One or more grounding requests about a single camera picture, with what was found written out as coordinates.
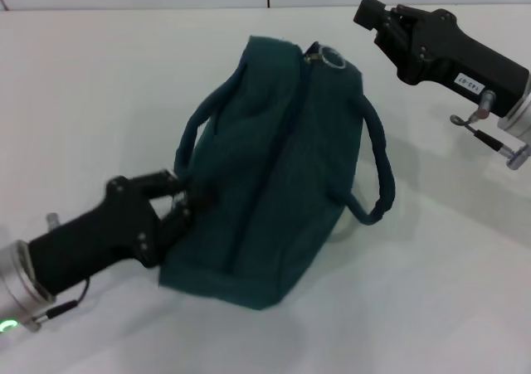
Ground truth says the dark teal insulated lunch bag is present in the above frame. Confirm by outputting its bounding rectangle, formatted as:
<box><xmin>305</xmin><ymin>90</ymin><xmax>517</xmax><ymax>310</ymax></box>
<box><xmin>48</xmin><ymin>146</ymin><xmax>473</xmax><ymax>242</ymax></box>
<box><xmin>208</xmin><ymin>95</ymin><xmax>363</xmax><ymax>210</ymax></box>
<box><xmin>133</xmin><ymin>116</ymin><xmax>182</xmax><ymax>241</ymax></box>
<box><xmin>158</xmin><ymin>35</ymin><xmax>397</xmax><ymax>311</ymax></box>

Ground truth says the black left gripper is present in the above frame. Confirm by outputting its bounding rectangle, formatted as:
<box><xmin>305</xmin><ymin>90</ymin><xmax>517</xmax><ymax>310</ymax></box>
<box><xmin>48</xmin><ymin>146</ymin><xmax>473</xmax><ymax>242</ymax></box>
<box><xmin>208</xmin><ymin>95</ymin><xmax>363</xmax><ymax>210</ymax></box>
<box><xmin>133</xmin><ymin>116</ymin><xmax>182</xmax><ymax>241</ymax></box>
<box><xmin>27</xmin><ymin>168</ymin><xmax>220</xmax><ymax>296</ymax></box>

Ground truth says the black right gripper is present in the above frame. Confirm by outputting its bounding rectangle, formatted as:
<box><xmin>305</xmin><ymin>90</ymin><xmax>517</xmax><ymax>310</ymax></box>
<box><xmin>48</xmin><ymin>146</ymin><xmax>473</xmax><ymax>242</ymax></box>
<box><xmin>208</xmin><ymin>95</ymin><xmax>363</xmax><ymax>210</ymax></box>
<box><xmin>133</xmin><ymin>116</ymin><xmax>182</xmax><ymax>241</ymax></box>
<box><xmin>352</xmin><ymin>0</ymin><xmax>531</xmax><ymax>117</ymax></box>

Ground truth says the dark left arm cable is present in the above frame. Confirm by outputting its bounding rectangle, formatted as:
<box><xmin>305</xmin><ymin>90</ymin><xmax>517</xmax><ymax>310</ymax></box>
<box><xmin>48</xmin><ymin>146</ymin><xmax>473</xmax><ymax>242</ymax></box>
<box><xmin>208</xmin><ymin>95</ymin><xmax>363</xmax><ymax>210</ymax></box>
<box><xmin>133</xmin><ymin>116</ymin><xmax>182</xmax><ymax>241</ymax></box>
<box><xmin>32</xmin><ymin>278</ymin><xmax>93</xmax><ymax>321</ymax></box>

